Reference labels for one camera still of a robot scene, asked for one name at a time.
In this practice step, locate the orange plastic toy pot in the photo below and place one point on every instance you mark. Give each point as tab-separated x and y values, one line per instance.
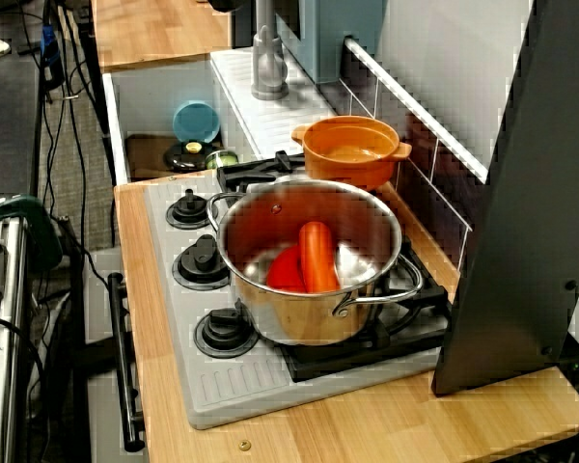
347	164

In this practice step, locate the stainless steel pot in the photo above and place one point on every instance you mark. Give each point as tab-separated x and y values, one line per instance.
309	318

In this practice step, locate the black stove knob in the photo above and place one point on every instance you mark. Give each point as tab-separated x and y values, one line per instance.
200	265
188	212
224	333

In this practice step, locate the black stove grate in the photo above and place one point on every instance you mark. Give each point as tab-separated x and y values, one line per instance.
366	359

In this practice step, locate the grey toy stove panel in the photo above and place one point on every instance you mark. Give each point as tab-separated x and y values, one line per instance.
231	386

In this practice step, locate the orange toy carrot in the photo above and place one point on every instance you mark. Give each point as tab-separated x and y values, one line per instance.
318	260

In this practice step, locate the red toy vegetable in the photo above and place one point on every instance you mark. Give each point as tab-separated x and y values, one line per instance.
284	275

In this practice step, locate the green can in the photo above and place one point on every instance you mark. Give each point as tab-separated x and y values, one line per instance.
224	158

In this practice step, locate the black lid yellow knob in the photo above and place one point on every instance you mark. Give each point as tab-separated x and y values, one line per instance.
183	159

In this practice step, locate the blue round plate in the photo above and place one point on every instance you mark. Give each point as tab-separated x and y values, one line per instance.
196	120

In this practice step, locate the dark tiled backsplash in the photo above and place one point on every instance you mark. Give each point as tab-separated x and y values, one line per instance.
444	193

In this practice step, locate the grey toy faucet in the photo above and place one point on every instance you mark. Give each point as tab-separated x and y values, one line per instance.
268	62

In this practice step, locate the white backsplash ledge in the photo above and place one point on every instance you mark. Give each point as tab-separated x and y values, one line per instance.
415	101

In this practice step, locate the white toy sink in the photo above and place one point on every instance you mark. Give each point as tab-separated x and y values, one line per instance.
154	96

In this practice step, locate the blue toy microwave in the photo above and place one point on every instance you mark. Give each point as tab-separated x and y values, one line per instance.
338	34

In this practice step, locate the wooden kitchen countertop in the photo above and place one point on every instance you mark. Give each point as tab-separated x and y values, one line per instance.
366	429

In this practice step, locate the black side panel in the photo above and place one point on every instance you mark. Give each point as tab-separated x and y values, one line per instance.
521	241

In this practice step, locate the white oven front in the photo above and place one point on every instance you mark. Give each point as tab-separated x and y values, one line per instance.
101	386

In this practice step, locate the green clamp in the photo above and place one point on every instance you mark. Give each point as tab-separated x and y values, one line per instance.
34	226

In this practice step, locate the blue clip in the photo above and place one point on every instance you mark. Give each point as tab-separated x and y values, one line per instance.
50	53

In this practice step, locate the silver metal frame rail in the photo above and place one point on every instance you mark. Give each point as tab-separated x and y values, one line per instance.
9	337

